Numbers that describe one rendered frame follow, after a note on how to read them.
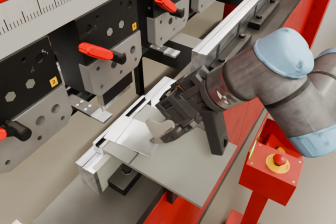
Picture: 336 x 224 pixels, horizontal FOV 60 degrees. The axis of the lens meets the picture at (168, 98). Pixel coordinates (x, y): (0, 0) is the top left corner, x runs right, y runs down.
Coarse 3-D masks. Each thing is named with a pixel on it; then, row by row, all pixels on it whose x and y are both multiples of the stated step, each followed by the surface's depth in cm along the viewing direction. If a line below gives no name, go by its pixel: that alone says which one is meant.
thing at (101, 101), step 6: (126, 78) 67; (120, 84) 66; (126, 84) 68; (108, 90) 63; (114, 90) 65; (120, 90) 67; (126, 90) 71; (96, 96) 63; (102, 96) 62; (108, 96) 64; (114, 96) 66; (102, 102) 63; (108, 102) 65; (102, 108) 65
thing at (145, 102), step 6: (144, 96) 81; (138, 102) 80; (144, 102) 79; (150, 102) 81; (132, 108) 78; (138, 108) 78; (126, 114) 77; (96, 138) 70; (102, 138) 71; (96, 144) 70; (96, 150) 71
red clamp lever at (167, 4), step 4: (156, 0) 56; (160, 0) 55; (164, 0) 55; (168, 0) 56; (160, 4) 56; (164, 4) 56; (168, 4) 57; (172, 4) 58; (164, 8) 58; (168, 8) 58; (172, 8) 59; (176, 8) 60; (168, 12) 64; (172, 12) 60; (176, 12) 62; (180, 12) 62; (176, 16) 63; (180, 16) 62
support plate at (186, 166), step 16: (144, 112) 77; (112, 144) 69; (160, 144) 69; (176, 144) 69; (192, 144) 69; (208, 144) 69; (128, 160) 66; (144, 160) 66; (160, 160) 66; (176, 160) 66; (192, 160) 66; (208, 160) 66; (224, 160) 66; (160, 176) 63; (176, 176) 63; (192, 176) 63; (208, 176) 63; (176, 192) 60; (192, 192) 60; (208, 192) 60
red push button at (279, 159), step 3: (273, 156) 90; (276, 156) 89; (279, 156) 89; (282, 156) 89; (273, 159) 89; (276, 159) 89; (279, 159) 89; (282, 159) 89; (285, 159) 89; (276, 162) 88; (279, 162) 88; (282, 162) 88; (285, 162) 88; (276, 165) 90; (279, 165) 90
